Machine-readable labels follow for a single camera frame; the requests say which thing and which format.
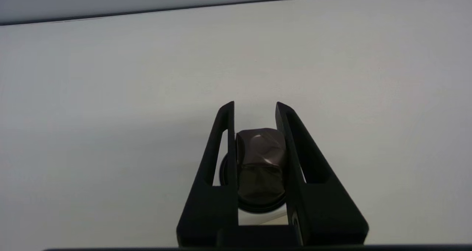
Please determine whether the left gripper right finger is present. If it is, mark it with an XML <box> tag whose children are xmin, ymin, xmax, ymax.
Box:
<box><xmin>275</xmin><ymin>102</ymin><xmax>369</xmax><ymax>246</ymax></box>

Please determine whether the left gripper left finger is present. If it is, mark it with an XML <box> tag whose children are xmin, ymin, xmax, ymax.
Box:
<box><xmin>176</xmin><ymin>101</ymin><xmax>239</xmax><ymax>248</ymax></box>

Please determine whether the dark coffee capsule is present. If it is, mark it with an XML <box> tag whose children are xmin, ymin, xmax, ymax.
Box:
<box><xmin>220</xmin><ymin>128</ymin><xmax>288</xmax><ymax>214</ymax></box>

